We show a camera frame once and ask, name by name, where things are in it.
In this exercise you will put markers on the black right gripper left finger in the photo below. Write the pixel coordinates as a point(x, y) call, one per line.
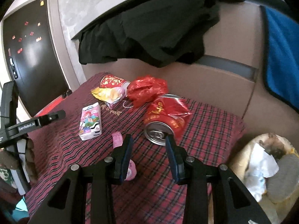
point(121, 159)

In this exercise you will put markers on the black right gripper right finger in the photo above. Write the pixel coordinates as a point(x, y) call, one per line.
point(177, 157)

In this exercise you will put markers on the crushed red soda can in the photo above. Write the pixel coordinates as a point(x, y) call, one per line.
point(166, 115)

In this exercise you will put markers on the red plastic bag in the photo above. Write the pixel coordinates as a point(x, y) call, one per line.
point(145, 89)

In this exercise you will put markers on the red paper cup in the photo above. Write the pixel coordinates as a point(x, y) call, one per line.
point(111, 81)

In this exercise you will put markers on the white tissue paper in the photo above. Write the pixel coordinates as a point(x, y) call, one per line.
point(261, 166)

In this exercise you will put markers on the round yellow scrubber pad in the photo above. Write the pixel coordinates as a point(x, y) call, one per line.
point(284, 183)

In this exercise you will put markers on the beige trash bin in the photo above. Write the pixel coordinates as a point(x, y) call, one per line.
point(276, 146)

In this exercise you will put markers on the pink plastic piece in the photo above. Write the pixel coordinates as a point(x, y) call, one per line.
point(117, 139)

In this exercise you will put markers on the pink tissue pack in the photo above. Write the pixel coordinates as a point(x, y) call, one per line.
point(90, 122)

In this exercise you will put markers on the red plaid tablecloth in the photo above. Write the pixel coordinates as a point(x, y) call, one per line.
point(152, 196)

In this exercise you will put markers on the yellow crumpled wrapper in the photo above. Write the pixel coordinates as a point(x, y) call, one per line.
point(110, 96)

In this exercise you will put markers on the black refrigerator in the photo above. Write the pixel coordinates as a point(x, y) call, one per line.
point(31, 58)

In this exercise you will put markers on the black cloth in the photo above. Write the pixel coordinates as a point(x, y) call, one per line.
point(157, 32)

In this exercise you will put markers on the blue towel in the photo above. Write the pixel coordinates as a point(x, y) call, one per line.
point(280, 56)

